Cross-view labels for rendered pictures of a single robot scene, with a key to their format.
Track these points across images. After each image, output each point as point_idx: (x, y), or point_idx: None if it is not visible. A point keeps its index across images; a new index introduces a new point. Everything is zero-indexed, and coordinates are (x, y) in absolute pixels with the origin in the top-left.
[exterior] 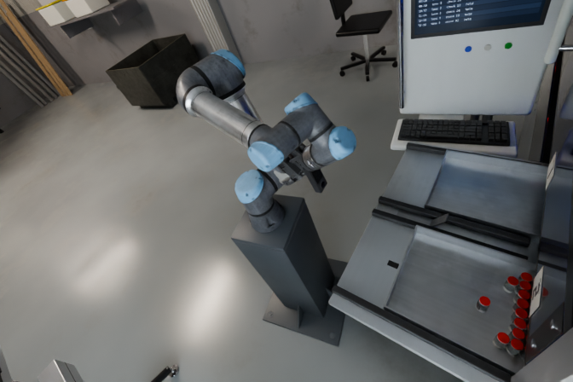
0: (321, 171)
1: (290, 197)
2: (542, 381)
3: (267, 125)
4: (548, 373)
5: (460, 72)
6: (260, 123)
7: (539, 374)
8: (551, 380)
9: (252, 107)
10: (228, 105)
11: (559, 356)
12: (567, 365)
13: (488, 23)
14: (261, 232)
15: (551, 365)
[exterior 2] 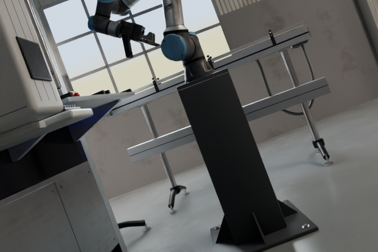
0: (123, 45)
1: (188, 82)
2: (61, 79)
3: None
4: (59, 75)
5: None
6: None
7: (61, 81)
8: (59, 72)
9: None
10: None
11: (55, 68)
12: (55, 64)
13: None
14: None
15: (58, 73)
